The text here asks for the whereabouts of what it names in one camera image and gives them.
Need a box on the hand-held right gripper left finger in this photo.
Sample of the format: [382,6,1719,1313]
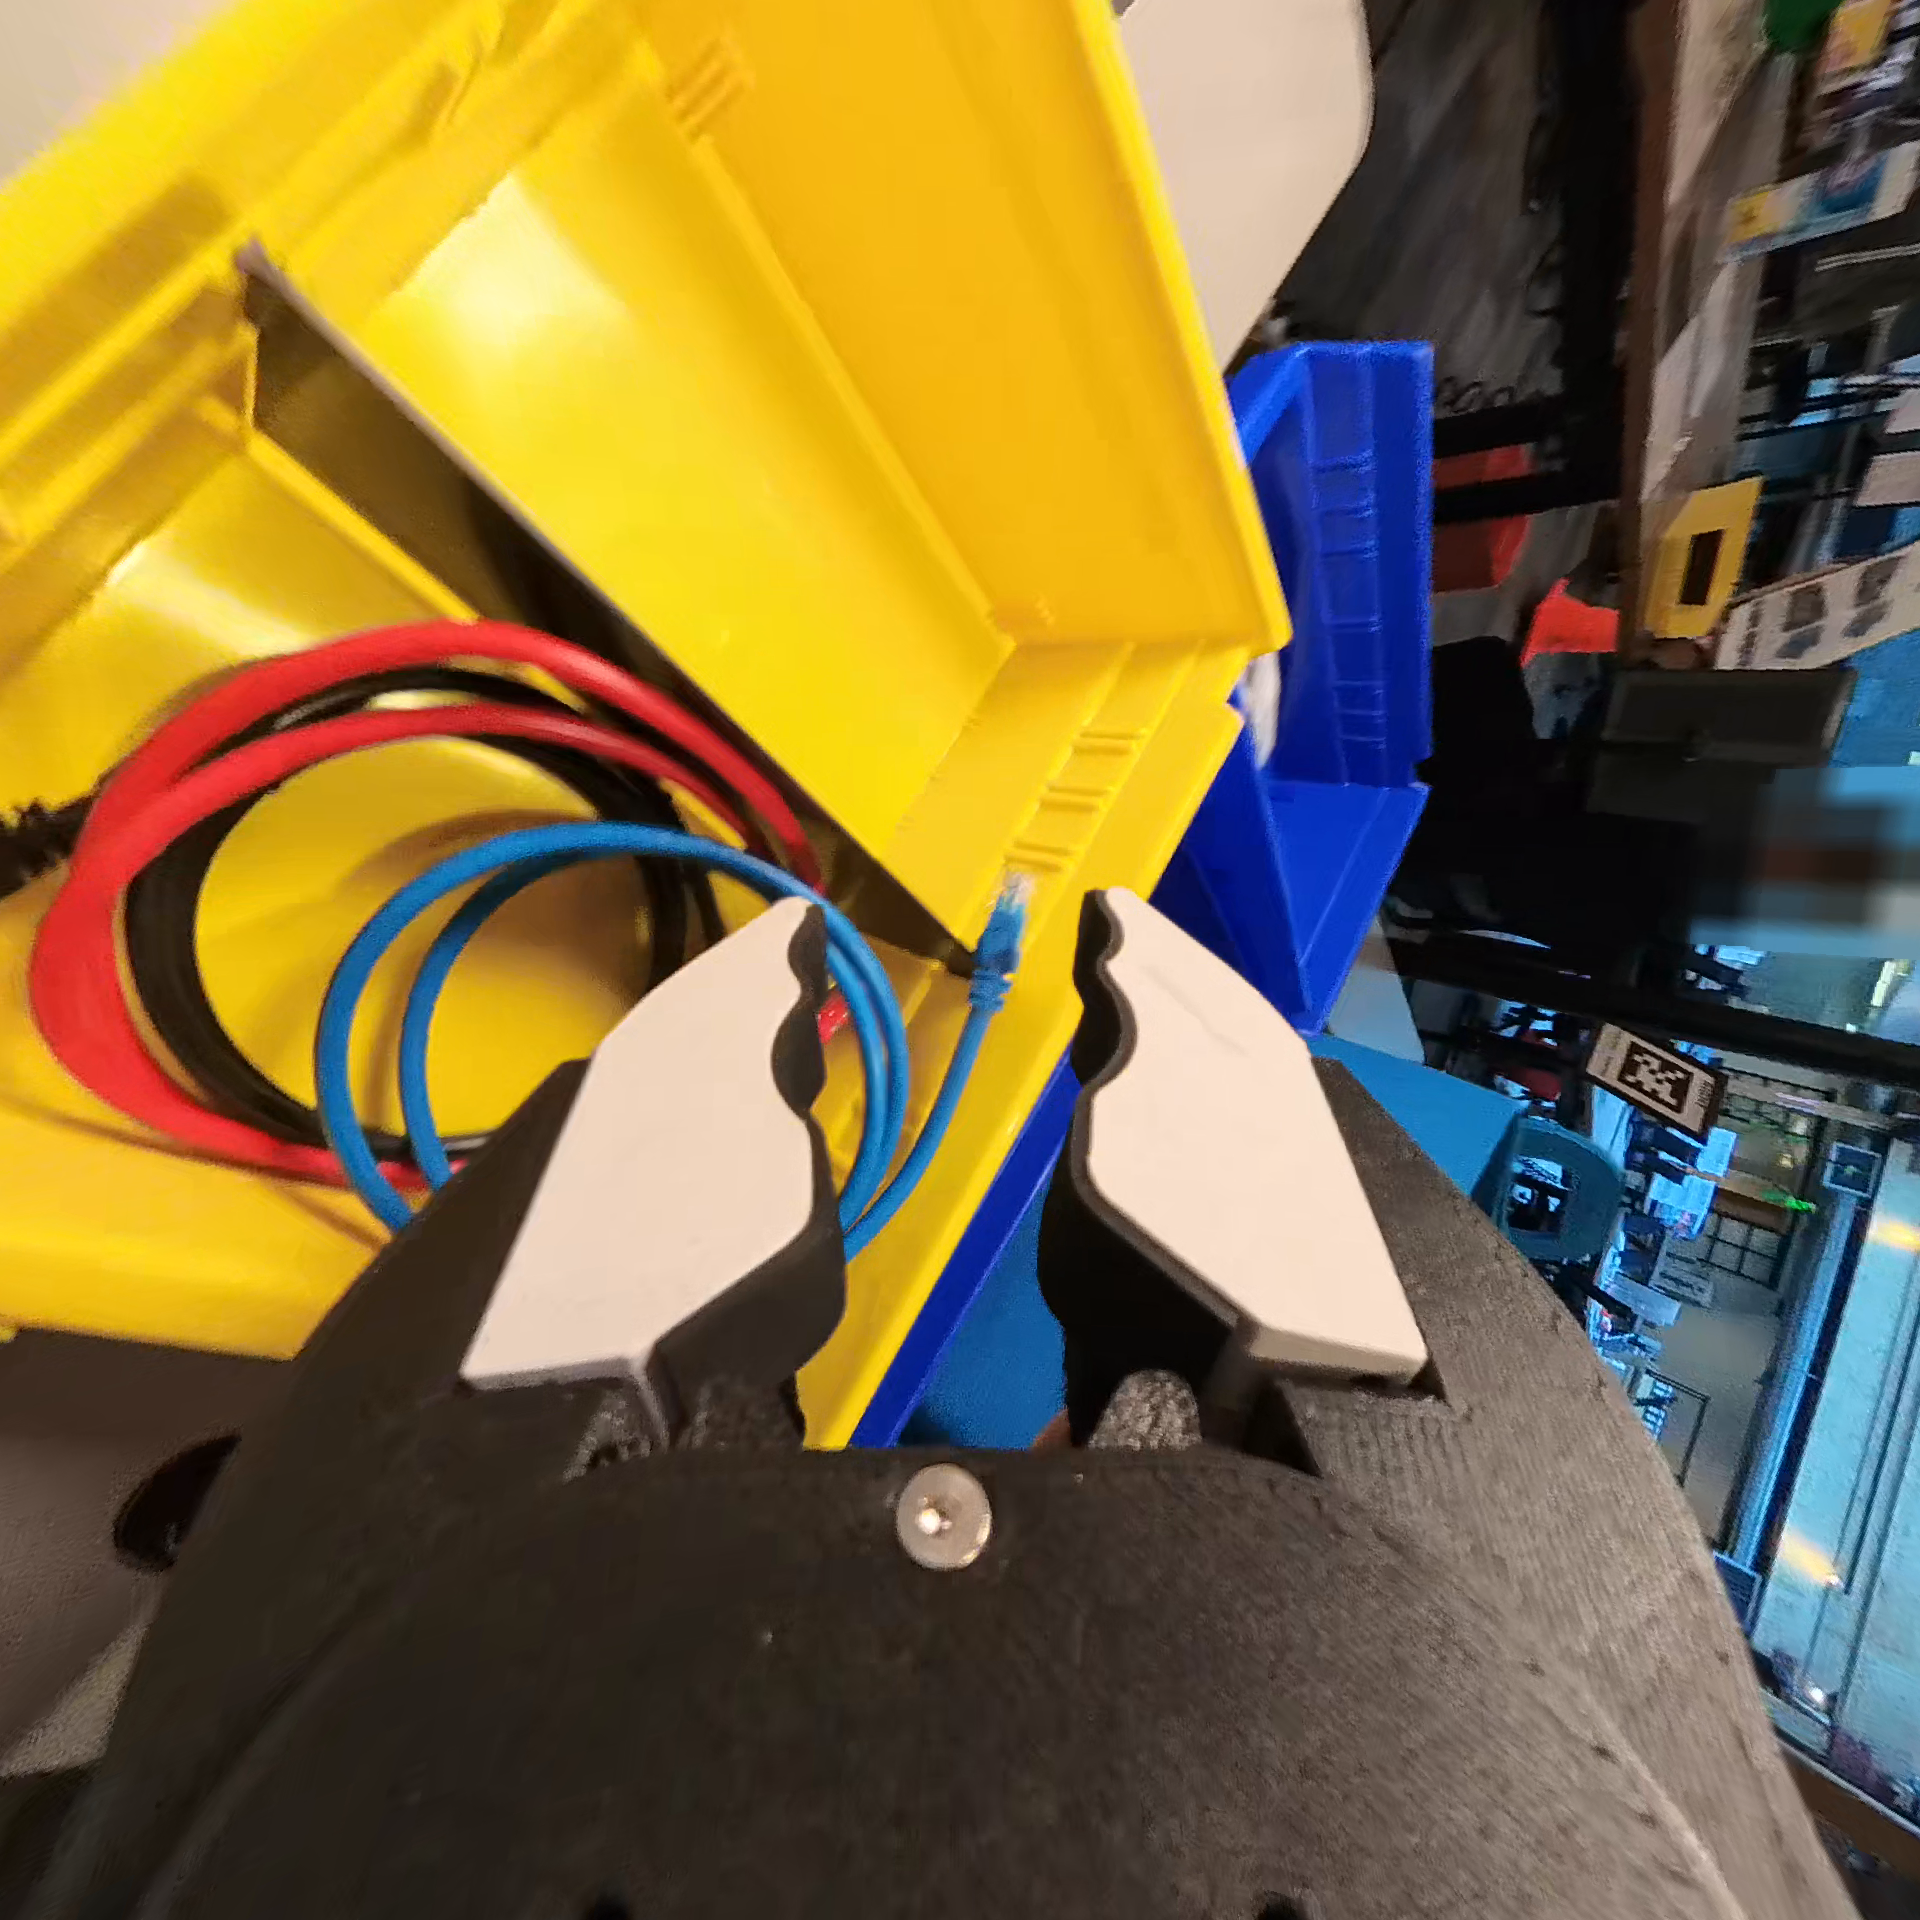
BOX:
[457,899,854,1419]

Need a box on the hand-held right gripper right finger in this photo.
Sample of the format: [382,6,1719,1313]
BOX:
[1038,885,1435,1434]

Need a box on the blue ethernet cable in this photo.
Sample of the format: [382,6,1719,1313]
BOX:
[314,821,1040,1262]

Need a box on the black ethernet cable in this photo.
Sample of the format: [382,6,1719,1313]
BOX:
[0,666,736,1165]

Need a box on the red ethernet cable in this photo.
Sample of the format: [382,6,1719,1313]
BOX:
[27,617,849,1195]

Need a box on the yellow storage bin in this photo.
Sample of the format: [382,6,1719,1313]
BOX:
[0,0,1294,1448]

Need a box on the teal panel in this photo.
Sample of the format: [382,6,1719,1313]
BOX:
[1320,1035,1626,1306]

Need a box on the fiducial marker sign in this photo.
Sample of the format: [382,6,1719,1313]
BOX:
[1588,1023,1727,1135]

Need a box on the blue storage bin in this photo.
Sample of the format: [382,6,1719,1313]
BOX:
[847,342,1439,1448]

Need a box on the orange plastic object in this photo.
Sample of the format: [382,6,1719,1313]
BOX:
[1521,581,1626,664]

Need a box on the red box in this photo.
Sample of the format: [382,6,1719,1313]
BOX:
[1432,449,1532,590]

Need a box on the yellow box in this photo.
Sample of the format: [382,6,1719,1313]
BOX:
[1643,476,1764,631]

